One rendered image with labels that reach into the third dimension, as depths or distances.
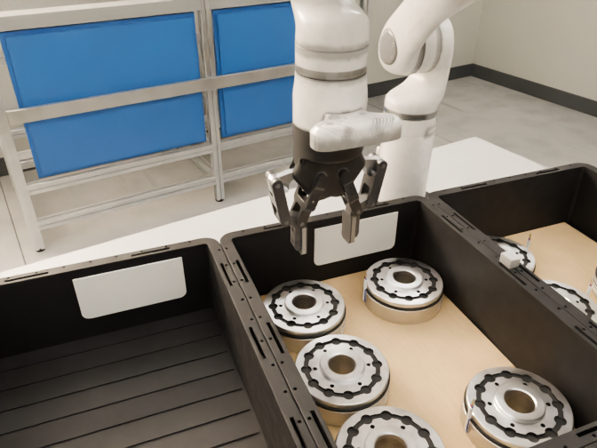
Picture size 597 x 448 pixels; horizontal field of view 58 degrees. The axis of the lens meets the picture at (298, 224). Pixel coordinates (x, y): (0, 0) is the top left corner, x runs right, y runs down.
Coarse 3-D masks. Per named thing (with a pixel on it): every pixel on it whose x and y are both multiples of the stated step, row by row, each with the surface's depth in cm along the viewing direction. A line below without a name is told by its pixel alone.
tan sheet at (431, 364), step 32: (352, 288) 74; (352, 320) 69; (384, 320) 69; (448, 320) 69; (384, 352) 64; (416, 352) 64; (448, 352) 64; (480, 352) 64; (416, 384) 60; (448, 384) 60; (448, 416) 56
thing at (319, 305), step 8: (288, 296) 67; (296, 296) 67; (304, 296) 68; (312, 296) 67; (320, 296) 67; (288, 304) 66; (320, 304) 66; (296, 312) 65; (304, 312) 65; (312, 312) 65
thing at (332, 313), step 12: (276, 288) 69; (288, 288) 70; (300, 288) 69; (312, 288) 69; (324, 288) 69; (264, 300) 67; (276, 300) 67; (324, 300) 67; (336, 300) 68; (276, 312) 66; (288, 312) 65; (324, 312) 65; (336, 312) 66; (276, 324) 64; (288, 324) 64; (300, 324) 64; (312, 324) 64; (324, 324) 64; (336, 324) 64
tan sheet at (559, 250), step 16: (560, 224) 89; (544, 240) 85; (560, 240) 85; (576, 240) 85; (592, 240) 85; (544, 256) 81; (560, 256) 81; (576, 256) 81; (592, 256) 81; (544, 272) 78; (560, 272) 78; (576, 272) 78; (592, 272) 78
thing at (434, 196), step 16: (512, 176) 81; (528, 176) 81; (544, 176) 82; (432, 192) 77; (448, 192) 77; (464, 192) 78; (448, 208) 73; (464, 224) 70; (480, 240) 67; (528, 272) 61; (544, 288) 59; (560, 304) 56; (592, 320) 54
